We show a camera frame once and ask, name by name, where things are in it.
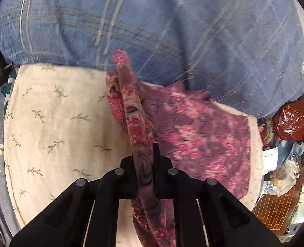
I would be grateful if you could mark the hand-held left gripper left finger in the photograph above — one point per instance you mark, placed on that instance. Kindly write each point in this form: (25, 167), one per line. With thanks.
(108, 185)

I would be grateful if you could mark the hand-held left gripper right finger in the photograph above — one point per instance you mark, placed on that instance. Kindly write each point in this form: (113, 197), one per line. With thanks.
(167, 182)

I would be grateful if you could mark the purple floral shirt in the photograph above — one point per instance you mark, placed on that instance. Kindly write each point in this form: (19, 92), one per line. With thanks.
(193, 139)

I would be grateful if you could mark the cream leaf print bed sheet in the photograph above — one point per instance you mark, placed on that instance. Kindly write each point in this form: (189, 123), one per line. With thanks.
(59, 123)

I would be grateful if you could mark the white folded cloth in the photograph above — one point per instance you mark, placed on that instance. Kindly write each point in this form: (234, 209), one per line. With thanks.
(270, 159)

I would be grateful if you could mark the clear plastic bag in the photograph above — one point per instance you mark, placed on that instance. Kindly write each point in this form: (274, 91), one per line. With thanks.
(283, 178)

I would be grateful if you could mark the blue denim cloth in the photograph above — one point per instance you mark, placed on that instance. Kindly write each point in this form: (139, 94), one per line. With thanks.
(289, 151)

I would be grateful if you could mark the red plastic bag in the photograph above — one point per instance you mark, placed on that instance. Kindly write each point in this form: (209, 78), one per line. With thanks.
(291, 119)

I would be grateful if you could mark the blue striped quilt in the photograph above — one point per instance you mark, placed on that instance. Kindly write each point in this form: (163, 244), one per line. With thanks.
(154, 28)

